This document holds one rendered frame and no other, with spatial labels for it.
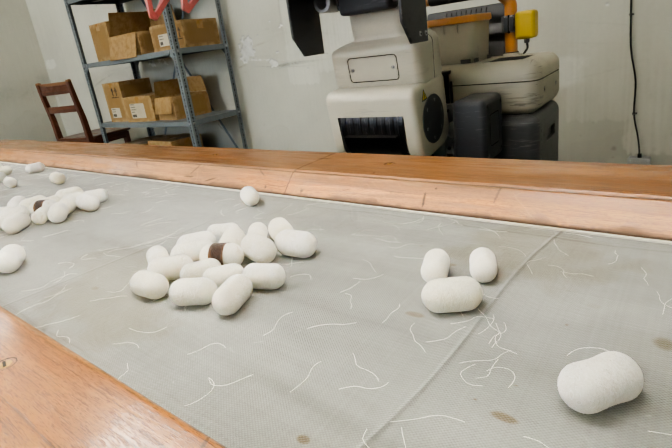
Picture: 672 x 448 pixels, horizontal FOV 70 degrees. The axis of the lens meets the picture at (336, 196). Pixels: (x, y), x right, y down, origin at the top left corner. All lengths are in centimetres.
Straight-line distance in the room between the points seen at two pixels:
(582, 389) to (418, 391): 7
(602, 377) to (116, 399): 21
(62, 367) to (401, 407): 17
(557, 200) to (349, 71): 73
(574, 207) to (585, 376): 22
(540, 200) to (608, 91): 192
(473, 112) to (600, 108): 133
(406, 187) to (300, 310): 21
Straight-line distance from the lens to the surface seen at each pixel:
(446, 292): 29
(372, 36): 107
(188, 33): 314
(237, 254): 39
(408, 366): 27
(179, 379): 30
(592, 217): 42
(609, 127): 237
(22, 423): 27
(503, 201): 44
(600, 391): 24
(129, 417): 24
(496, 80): 121
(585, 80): 235
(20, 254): 55
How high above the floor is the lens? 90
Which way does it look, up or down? 18 degrees down
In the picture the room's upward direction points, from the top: 8 degrees counter-clockwise
